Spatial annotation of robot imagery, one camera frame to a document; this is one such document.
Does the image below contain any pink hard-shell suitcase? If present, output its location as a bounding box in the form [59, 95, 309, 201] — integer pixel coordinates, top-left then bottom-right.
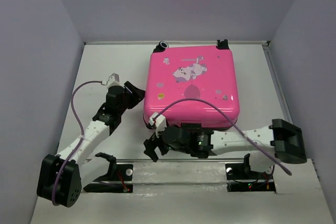
[143, 39, 240, 130]

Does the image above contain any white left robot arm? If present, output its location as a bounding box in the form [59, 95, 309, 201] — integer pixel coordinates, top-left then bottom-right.
[36, 81, 145, 207]

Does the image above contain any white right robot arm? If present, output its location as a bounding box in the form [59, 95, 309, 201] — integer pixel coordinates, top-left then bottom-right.
[144, 119, 307, 178]

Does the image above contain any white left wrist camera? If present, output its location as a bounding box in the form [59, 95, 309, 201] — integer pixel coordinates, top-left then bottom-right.
[106, 73, 121, 89]

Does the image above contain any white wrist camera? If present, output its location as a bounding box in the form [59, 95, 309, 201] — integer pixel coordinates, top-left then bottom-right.
[106, 73, 121, 89]
[149, 112, 167, 133]

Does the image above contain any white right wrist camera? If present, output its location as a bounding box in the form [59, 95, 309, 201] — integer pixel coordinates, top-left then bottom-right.
[149, 112, 167, 133]

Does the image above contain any aluminium mounting rail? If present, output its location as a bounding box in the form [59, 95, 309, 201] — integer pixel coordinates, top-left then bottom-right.
[117, 158, 244, 163]

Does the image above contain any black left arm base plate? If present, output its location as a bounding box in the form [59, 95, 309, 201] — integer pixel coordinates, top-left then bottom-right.
[82, 164, 133, 194]

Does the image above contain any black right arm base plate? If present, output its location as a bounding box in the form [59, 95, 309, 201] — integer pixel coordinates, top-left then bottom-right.
[225, 163, 276, 193]

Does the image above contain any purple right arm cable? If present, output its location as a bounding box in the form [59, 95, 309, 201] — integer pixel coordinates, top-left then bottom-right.
[154, 98, 292, 176]

